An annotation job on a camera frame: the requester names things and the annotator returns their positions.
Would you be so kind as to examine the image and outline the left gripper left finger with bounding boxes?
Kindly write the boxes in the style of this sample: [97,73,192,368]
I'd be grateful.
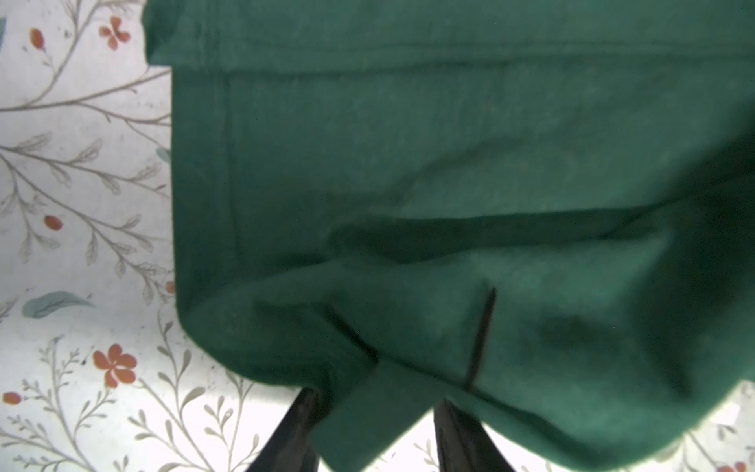
[247,389,320,472]

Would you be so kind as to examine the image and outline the green t-shirt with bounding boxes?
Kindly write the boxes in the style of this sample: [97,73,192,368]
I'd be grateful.
[143,1,754,471]

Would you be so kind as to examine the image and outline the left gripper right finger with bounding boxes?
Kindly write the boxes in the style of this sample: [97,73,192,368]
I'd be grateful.
[433,400,515,472]

